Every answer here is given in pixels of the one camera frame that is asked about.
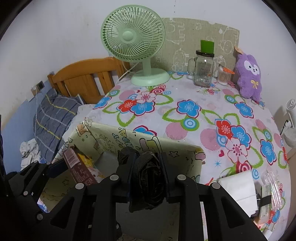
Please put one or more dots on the white tissue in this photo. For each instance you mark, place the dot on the white tissue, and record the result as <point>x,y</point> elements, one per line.
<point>242,189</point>

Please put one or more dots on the cotton swab container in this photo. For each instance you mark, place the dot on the cotton swab container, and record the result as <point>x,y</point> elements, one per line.
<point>224,75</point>

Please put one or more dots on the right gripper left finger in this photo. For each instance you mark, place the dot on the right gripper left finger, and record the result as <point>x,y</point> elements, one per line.
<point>87,212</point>

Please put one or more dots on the floral tablecloth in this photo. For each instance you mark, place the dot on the floral tablecloth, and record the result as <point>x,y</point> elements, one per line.
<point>217,132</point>

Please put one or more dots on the white standing fan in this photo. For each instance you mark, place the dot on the white standing fan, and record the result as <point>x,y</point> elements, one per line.
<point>289,132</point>

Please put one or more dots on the glass mason jar mug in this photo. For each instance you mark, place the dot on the glass mason jar mug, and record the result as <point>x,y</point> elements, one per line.
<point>200,68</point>

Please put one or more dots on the purple plush bunny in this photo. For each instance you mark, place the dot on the purple plush bunny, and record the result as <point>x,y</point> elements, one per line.
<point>249,76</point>

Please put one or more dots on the crumpled white cloth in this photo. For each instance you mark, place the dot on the crumpled white cloth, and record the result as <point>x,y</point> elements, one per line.
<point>30,153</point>

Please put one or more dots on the green desk fan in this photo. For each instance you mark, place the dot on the green desk fan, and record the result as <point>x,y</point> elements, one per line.
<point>134,33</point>

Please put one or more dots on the green cup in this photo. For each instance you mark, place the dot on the green cup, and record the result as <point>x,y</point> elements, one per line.
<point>207,47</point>

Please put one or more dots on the wooden bed headboard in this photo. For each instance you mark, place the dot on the wooden bed headboard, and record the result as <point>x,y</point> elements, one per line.
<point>91,78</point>

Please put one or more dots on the green patterned board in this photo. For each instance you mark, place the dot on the green patterned board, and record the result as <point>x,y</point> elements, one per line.
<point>183,39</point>

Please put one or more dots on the clear plastic cup sleeve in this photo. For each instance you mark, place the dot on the clear plastic cup sleeve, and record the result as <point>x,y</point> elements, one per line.
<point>270,180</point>

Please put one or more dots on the wall power outlet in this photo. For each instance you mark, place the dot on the wall power outlet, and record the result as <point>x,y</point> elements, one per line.
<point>40,85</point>

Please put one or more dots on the grey plaid pillow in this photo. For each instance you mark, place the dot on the grey plaid pillow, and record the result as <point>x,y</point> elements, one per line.
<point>53,116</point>

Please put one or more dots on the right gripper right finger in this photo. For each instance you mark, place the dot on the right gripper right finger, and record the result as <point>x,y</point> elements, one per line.
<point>209,212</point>

